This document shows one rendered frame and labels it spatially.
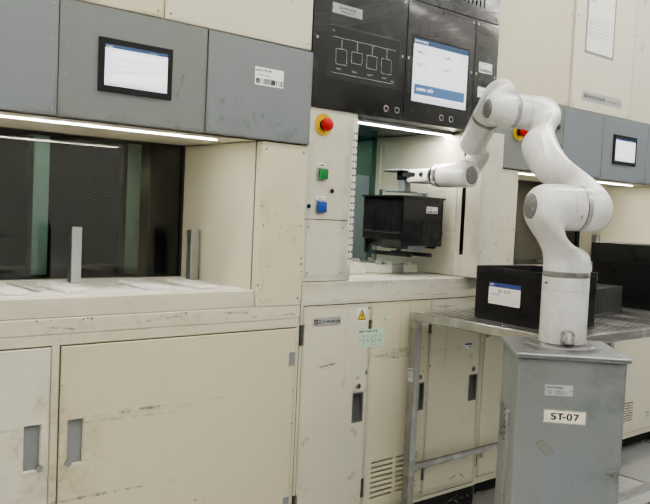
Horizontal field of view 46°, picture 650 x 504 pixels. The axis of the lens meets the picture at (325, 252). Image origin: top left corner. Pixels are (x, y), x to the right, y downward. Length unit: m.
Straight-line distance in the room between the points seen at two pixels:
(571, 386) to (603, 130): 1.79
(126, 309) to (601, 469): 1.26
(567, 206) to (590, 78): 1.56
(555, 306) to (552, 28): 1.55
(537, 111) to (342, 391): 1.05
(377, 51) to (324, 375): 1.04
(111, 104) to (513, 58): 1.66
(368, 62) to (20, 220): 1.16
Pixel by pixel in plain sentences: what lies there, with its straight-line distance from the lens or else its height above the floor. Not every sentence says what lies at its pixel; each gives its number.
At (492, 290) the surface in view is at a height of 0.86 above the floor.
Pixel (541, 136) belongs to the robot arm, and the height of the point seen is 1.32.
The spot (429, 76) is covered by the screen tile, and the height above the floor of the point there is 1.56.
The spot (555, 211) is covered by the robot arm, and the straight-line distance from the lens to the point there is 2.02.
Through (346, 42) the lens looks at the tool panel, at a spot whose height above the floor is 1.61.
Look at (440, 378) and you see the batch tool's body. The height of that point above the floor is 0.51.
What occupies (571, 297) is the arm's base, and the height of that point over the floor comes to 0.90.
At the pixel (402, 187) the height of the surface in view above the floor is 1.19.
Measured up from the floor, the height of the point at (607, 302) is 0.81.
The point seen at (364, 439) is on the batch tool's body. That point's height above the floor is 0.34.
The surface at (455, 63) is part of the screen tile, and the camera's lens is 2.83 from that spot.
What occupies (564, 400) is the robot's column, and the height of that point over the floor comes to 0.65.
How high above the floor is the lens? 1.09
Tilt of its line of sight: 3 degrees down
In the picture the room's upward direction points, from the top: 3 degrees clockwise
